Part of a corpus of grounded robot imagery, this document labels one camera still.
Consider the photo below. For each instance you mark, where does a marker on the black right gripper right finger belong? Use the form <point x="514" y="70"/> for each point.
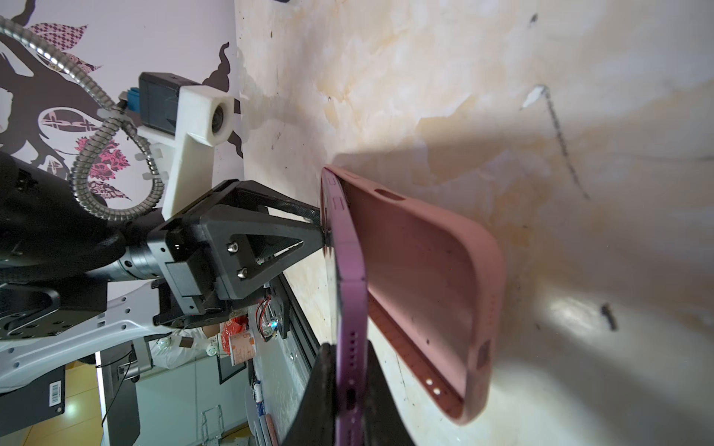
<point x="383" y="425"/>

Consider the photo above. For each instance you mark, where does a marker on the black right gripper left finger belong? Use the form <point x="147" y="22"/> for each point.
<point x="314" y="423"/>

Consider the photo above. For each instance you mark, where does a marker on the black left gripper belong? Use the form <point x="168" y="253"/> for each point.
<point x="214" y="255"/>

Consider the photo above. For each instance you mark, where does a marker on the purple edged smartphone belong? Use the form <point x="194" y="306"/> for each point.
<point x="347" y="285"/>

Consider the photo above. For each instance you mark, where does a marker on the pink phone case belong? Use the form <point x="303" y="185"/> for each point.
<point x="436" y="282"/>

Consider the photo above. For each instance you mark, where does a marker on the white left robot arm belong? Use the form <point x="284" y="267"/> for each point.
<point x="73" y="284"/>

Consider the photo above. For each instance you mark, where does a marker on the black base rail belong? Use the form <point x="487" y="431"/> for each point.
<point x="285" y="351"/>

